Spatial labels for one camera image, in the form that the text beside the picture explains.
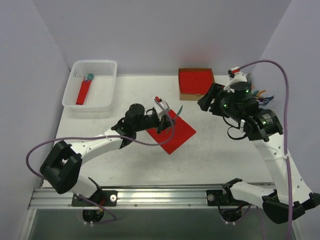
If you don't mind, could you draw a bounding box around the red paper napkin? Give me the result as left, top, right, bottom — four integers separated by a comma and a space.
147, 110, 196, 155

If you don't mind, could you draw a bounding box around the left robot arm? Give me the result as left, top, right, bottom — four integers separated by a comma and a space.
39, 99, 175, 206

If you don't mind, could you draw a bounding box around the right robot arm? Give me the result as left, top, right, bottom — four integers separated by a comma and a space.
197, 81, 320, 224

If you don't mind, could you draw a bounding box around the rolled red napkin bundle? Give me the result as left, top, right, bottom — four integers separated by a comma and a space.
75, 80, 92, 105

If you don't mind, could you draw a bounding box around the stack of red napkins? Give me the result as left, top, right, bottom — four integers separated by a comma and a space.
178, 69, 213, 95

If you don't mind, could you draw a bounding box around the cardboard box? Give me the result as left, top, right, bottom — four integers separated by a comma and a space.
178, 68, 215, 101

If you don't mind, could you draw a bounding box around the white plastic perforated basket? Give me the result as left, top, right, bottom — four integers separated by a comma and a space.
62, 60, 118, 112

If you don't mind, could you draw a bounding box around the teal spoon in basket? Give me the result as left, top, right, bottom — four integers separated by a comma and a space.
86, 73, 94, 81

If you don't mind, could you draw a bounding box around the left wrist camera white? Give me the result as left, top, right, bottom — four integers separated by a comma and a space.
153, 96, 171, 119

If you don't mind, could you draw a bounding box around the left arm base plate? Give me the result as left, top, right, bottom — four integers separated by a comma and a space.
71, 189, 118, 207

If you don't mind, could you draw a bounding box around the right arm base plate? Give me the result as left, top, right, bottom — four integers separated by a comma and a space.
206, 189, 235, 206

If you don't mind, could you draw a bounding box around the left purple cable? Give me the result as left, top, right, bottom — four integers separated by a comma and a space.
25, 97, 176, 225

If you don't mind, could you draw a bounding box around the aluminium mounting rail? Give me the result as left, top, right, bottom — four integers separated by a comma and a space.
27, 184, 297, 210

